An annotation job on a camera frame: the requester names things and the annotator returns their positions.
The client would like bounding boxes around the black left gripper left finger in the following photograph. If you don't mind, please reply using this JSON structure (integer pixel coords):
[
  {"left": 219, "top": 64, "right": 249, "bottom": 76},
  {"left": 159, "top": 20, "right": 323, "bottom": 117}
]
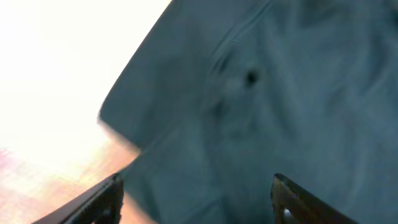
[{"left": 33, "top": 173, "right": 124, "bottom": 224}]

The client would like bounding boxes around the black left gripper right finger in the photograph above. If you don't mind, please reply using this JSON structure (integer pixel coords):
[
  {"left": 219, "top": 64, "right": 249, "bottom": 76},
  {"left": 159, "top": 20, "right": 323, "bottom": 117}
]
[{"left": 271, "top": 173, "right": 356, "bottom": 224}]

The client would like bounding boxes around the black t-shirt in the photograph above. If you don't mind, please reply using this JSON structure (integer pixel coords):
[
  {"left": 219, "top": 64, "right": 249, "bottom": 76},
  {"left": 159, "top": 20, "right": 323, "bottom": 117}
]
[{"left": 99, "top": 0, "right": 397, "bottom": 223}]

